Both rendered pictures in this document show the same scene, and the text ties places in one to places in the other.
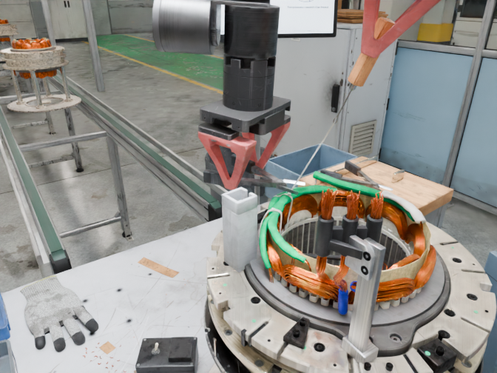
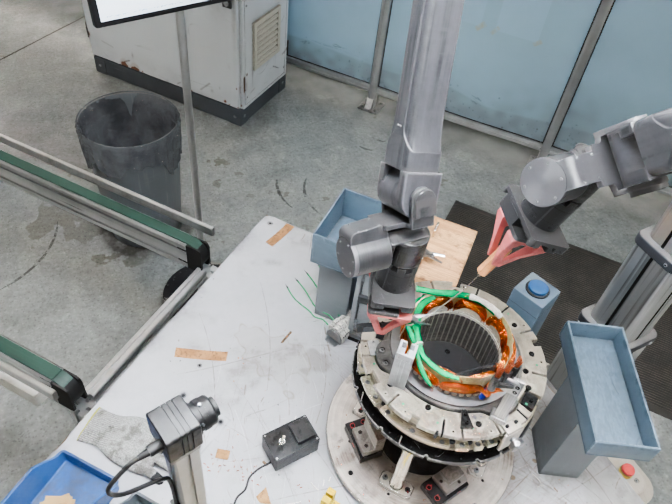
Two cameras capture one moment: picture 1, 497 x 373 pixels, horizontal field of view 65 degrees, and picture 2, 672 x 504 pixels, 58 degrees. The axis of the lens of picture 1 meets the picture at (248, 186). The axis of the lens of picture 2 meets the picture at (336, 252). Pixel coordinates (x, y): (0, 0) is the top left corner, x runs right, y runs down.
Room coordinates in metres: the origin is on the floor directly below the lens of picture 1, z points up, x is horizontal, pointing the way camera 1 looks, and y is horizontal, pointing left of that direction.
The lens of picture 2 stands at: (-0.01, 0.43, 1.94)
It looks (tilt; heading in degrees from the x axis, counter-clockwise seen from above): 46 degrees down; 325
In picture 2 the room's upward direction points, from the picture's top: 8 degrees clockwise
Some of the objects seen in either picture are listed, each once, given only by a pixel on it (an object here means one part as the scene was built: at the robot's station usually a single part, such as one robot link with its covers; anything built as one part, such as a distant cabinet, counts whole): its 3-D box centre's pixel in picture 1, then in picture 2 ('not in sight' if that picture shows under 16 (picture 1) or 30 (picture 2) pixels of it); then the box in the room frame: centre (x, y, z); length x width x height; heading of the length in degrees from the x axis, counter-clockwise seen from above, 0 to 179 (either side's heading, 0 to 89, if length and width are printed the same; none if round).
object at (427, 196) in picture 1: (373, 189); (419, 246); (0.64, -0.23, 1.05); 0.20 x 0.19 x 0.02; 38
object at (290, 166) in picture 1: (308, 216); (345, 263); (0.76, -0.14, 0.92); 0.17 x 0.11 x 0.28; 128
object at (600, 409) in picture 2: not in sight; (579, 419); (0.22, -0.35, 0.92); 0.25 x 0.11 x 0.28; 146
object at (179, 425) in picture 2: not in sight; (187, 422); (0.30, 0.37, 1.37); 0.06 x 0.04 x 0.04; 100
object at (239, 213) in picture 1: (239, 230); (403, 365); (0.37, 0.01, 1.14); 0.03 x 0.03 x 0.09; 41
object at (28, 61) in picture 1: (39, 77); not in sight; (2.26, 1.19, 0.94); 0.39 x 0.39 x 0.30
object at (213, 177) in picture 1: (219, 177); (368, 327); (0.44, 0.04, 1.17); 0.04 x 0.01 x 0.02; 70
